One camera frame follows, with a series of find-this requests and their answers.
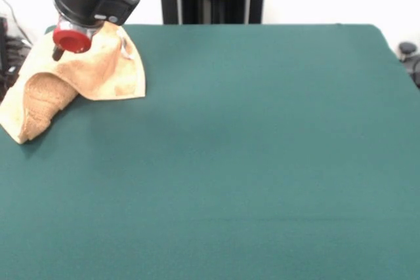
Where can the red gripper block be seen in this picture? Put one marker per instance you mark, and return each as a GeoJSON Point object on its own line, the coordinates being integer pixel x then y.
{"type": "Point", "coordinates": [72, 40]}

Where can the tan terry towel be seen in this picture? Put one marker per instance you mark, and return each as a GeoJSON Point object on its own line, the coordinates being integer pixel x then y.
{"type": "Point", "coordinates": [98, 76]}

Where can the dark green table cloth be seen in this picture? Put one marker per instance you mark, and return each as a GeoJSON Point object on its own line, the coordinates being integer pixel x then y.
{"type": "Point", "coordinates": [229, 162]}

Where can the grey office chair base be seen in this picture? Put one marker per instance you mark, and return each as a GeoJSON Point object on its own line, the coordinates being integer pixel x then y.
{"type": "Point", "coordinates": [408, 48]}

